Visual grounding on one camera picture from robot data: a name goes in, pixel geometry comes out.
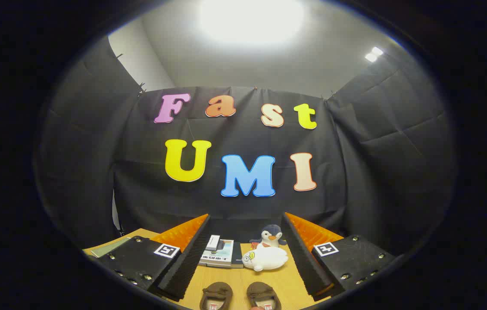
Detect small ceiling light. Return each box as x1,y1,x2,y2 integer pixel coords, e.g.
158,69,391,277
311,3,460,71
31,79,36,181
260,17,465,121
364,46,384,63

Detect brown fleece shoe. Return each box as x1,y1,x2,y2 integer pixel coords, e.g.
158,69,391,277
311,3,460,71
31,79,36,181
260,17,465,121
246,282,281,310
200,282,234,310

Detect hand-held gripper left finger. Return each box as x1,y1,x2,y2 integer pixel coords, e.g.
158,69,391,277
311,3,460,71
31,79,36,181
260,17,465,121
97,214,210,302

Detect white plush seal toy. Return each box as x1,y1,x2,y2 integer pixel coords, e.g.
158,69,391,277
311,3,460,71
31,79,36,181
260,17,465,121
242,244,289,272

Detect light blue cover book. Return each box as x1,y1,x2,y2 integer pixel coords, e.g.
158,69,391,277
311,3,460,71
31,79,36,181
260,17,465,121
200,239,234,266

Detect green fabric storage box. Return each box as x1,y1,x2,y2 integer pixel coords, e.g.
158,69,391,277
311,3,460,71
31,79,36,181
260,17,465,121
90,237,133,258

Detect black book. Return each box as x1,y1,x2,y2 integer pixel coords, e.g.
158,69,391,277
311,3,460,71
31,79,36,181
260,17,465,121
231,241,244,269

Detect grey penguin plush toy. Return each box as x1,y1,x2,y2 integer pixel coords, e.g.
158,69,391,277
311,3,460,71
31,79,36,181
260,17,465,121
250,224,287,248

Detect large ceiling light panel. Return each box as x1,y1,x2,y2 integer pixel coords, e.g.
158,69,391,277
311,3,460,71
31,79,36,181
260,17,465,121
200,0,305,46

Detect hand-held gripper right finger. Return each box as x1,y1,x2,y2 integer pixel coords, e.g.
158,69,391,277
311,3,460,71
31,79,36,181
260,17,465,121
281,212,397,302

